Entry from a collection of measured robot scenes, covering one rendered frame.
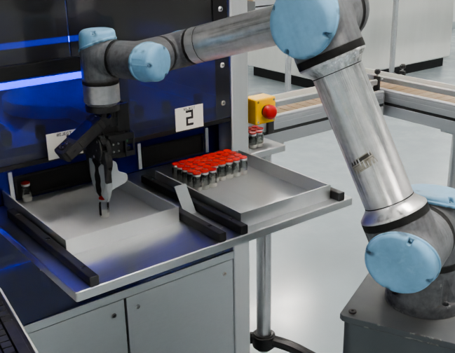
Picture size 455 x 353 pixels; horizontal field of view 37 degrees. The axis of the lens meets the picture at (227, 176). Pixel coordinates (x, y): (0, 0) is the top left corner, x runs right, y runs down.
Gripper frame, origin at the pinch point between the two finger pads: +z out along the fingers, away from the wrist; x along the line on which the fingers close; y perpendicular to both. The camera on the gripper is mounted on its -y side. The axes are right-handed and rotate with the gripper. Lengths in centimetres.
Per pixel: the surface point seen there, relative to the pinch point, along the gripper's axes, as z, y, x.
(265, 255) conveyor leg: 48, 71, 28
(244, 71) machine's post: -18, 51, 14
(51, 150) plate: -7.8, -4.6, 13.4
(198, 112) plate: -9.6, 35.4, 13.4
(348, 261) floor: 93, 154, 67
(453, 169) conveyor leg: 22, 126, -2
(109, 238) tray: 4.3, -5.0, -12.5
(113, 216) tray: 5.1, 1.9, -1.4
